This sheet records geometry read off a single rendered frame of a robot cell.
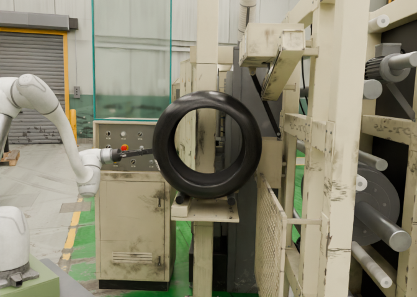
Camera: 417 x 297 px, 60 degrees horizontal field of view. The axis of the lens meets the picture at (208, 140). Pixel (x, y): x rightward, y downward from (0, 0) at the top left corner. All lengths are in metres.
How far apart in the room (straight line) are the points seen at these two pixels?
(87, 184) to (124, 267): 1.04
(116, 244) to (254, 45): 1.80
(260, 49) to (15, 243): 1.26
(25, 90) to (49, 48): 9.33
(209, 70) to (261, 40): 0.67
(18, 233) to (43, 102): 0.56
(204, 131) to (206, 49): 0.50
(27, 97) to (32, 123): 9.36
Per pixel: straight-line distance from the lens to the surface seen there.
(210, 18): 2.28
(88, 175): 1.98
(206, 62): 2.25
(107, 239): 2.82
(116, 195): 2.69
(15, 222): 1.58
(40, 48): 11.05
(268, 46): 1.65
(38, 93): 1.70
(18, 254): 1.60
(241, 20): 2.75
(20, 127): 11.14
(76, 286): 1.73
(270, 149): 2.21
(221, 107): 1.86
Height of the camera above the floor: 1.47
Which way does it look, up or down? 7 degrees down
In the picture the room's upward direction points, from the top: 1 degrees clockwise
